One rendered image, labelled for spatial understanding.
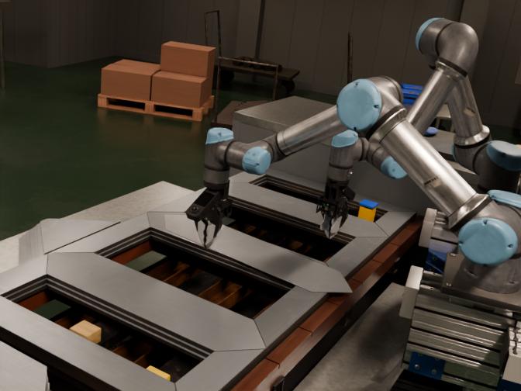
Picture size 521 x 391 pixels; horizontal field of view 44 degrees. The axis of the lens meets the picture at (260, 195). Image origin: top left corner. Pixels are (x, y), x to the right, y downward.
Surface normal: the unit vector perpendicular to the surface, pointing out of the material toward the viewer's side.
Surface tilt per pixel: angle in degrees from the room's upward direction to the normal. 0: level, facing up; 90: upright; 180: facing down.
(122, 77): 90
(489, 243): 94
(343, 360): 0
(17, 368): 0
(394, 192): 90
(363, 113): 86
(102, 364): 0
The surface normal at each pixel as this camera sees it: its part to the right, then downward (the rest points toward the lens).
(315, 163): -0.51, 0.25
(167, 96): -0.13, 0.33
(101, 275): 0.11, -0.93
